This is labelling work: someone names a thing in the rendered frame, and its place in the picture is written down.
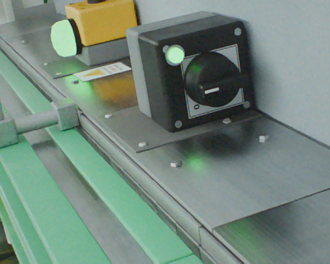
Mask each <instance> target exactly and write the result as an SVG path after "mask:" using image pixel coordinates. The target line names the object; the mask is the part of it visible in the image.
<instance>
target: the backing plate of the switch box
mask: <svg viewBox="0 0 330 264"><path fill-rule="evenodd" d="M260 117H262V114H260V113H257V112H256V111H254V110H251V111H247V112H244V113H239V114H235V115H233V116H230V117H226V118H222V119H218V120H215V121H212V122H210V123H204V124H201V125H198V126H194V127H192V128H187V129H183V130H181V131H177V132H175V133H171V132H169V131H167V129H165V128H163V127H162V126H161V125H160V124H158V123H157V122H155V121H154V120H152V118H149V117H148V116H147V115H146V114H145V113H142V112H141V111H140V109H139V106H135V107H131V108H127V109H122V110H120V111H116V112H113V113H107V114H104V115H102V116H98V117H97V119H98V120H99V121H100V122H101V123H102V124H103V125H104V126H106V127H107V128H108V129H109V130H110V131H112V133H114V134H115V135H116V136H117V137H118V138H119V139H120V140H121V141H122V142H123V143H125V144H126V145H127V146H128V147H129V148H131V149H132V150H133V151H134V152H135V153H140V152H142V151H146V150H149V149H152V148H157V147H159V146H163V145H166V144H169V143H174V142H177V141H180V140H184V139H186V138H191V137H194V136H197V135H201V134H203V133H208V132H211V131H214V130H217V129H220V128H226V127H228V126H231V125H234V124H237V123H242V122H245V121H249V120H251V119H255V118H260Z"/></svg>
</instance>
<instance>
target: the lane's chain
mask: <svg viewBox="0 0 330 264"><path fill-rule="evenodd" d="M0 51H2V53H3V54H4V55H5V56H7V58H8V59H9V60H10V61H12V63H13V65H15V66H16V68H17V69H18V70H20V71H21V73H22V74H24V75H25V77H26V78H27V79H28V80H29V81H30V82H31V83H32V84H33V85H34V86H35V87H36V88H37V89H38V90H39V92H40V93H41V94H43V95H44V97H45V98H46V99H48V101H49V102H50V103H52V102H53V101H55V99H54V98H53V97H52V96H51V95H50V94H49V93H48V92H47V91H46V90H45V89H44V88H43V87H42V86H41V85H40V84H39V83H38V82H37V81H36V80H35V79H34V78H33V77H32V76H31V75H30V74H29V73H28V72H27V71H26V70H25V69H24V68H23V67H22V66H21V65H20V64H19V63H18V62H17V61H16V60H15V59H14V58H13V57H12V56H11V55H10V54H9V53H8V52H7V51H6V50H5V49H4V48H3V47H2V46H1V45H0ZM75 129H76V130H77V131H78V133H80V134H81V135H82V137H83V138H85V139H86V140H87V142H88V143H90V144H91V145H92V147H93V148H94V149H95V150H96V151H97V152H98V153H99V154H100V155H101V156H102V157H103V158H104V159H105V161H107V163H108V164H110V166H112V168H113V169H115V171H117V173H118V174H119V175H120V176H121V177H122V178H123V179H124V180H125V181H126V182H127V183H128V184H129V185H130V186H131V188H132V189H133V190H134V191H135V192H136V193H137V194H138V195H139V196H140V197H141V198H142V199H143V200H144V201H145V202H146V203H147V204H148V205H149V206H150V207H151V208H152V209H153V210H154V211H155V212H156V213H157V215H158V216H159V217H160V218H161V219H162V220H163V221H164V222H165V223H166V224H167V225H168V226H169V227H170V228H171V229H172V231H173V232H175V233H176V234H177V236H178V237H180V238H181V239H182V241H183V242H184V243H185V244H186V245H187V246H188V247H189V248H190V249H191V250H192V251H193V252H194V254H195V255H196V256H198V257H199V258H200V259H201V261H203V262H204V263H205V264H219V263H218V262H217V261H216V260H215V259H214V258H213V257H212V256H211V255H210V254H209V253H208V252H207V251H206V250H205V249H204V248H203V247H202V245H200V244H199V243H198V242H197V241H196V240H195V239H194V238H193V237H192V236H191V235H190V234H189V233H188V232H187V231H186V230H185V229H184V228H183V227H182V226H181V225H180V224H179V223H177V222H176V220H175V219H174V218H172V217H171V215H170V214H169V213H167V212H166V210H165V209H164V208H162V207H161V205H160V204H159V203H157V202H156V200H155V199H154V198H152V196H151V195H150V194H149V193H147V191H146V190H145V189H144V188H142V186H141V185H140V184H139V183H137V181H136V180H135V179H134V178H132V176H131V175H130V174H129V173H127V171H126V170H125V169H124V168H122V166H121V165H120V164H119V163H117V161H116V160H115V159H114V158H112V156H111V155H110V154H109V153H107V151H106V150H105V149H104V148H102V146H101V145H100V144H99V143H97V141H96V140H95V139H94V138H93V137H92V136H91V135H90V134H89V133H87V131H86V130H85V129H84V128H82V126H81V125H79V126H78V127H76V128H75Z"/></svg>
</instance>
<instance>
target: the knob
mask: <svg viewBox="0 0 330 264"><path fill-rule="evenodd" d="M248 85H249V82H248V76H247V75H246V74H243V73H241V72H239V69H238V68H237V66H236V64H235V63H233V62H232V61H230V59H228V58H227V57H226V56H225V55H223V54H221V53H217V52H204V53H200V54H198V55H197V56H196V57H195V58H193V59H192V60H191V62H190V63H189V64H188V66H187V68H186V70H185V74H184V88H185V91H186V93H187V95H188V96H189V97H190V98H191V99H192V100H193V101H194V102H196V103H198V104H201V105H203V106H209V107H223V106H225V105H226V104H228V103H230V102H231V101H232V100H233V99H234V98H235V97H236V95H237V93H238V92H239V88H244V87H247V86H248Z"/></svg>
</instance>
